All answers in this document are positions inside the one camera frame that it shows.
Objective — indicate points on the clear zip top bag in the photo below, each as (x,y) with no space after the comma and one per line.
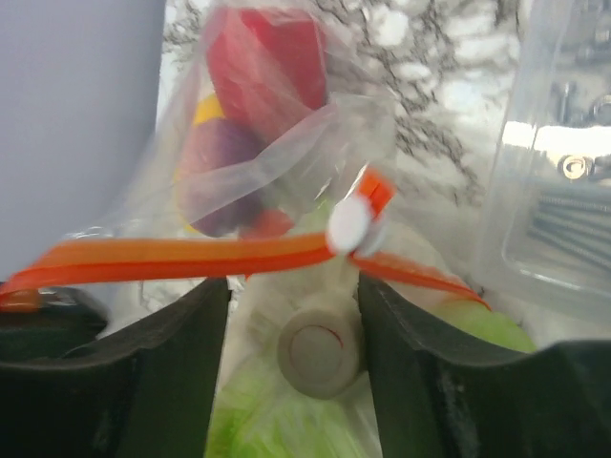
(332,174)

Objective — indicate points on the clear plastic screw box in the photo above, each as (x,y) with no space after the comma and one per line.
(545,227)

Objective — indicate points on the purple onion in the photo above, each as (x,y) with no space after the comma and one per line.
(216,191)

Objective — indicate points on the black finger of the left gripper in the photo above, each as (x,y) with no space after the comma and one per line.
(48,322)

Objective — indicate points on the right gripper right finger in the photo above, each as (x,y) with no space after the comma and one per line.
(440,392)

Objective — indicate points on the red bell pepper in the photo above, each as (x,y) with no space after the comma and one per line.
(267,66)

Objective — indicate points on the white cauliflower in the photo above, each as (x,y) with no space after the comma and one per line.
(294,379)

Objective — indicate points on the orange carrot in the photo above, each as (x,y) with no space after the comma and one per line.
(269,224)

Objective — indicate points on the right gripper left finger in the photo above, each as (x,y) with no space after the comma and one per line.
(144,391)

